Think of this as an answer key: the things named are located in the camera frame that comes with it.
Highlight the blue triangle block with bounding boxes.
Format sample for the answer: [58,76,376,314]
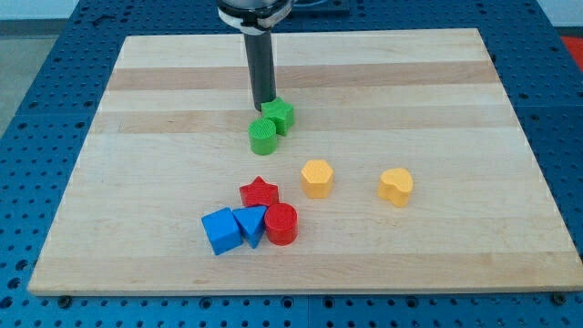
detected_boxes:
[233,205,267,249]

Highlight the yellow hexagon block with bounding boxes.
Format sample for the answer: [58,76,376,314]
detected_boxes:
[301,159,334,199]

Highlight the green cylinder block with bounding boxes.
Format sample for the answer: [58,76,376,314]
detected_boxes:
[248,118,278,156]

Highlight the red star block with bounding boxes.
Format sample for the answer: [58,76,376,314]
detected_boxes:
[240,176,280,207]

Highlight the red cylinder block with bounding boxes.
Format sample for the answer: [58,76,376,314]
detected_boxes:
[264,203,298,246]

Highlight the green star block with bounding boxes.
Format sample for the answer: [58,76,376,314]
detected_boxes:
[261,97,295,136]

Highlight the blue cube block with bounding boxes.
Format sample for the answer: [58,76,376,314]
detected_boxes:
[201,207,243,256]

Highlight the yellow heart block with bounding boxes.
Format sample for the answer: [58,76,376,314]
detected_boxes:
[377,168,414,208]

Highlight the black cylindrical pointer tool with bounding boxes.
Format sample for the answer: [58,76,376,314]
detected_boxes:
[244,30,277,111]

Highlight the light wooden board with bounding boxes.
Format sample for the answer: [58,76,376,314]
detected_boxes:
[28,28,582,296]

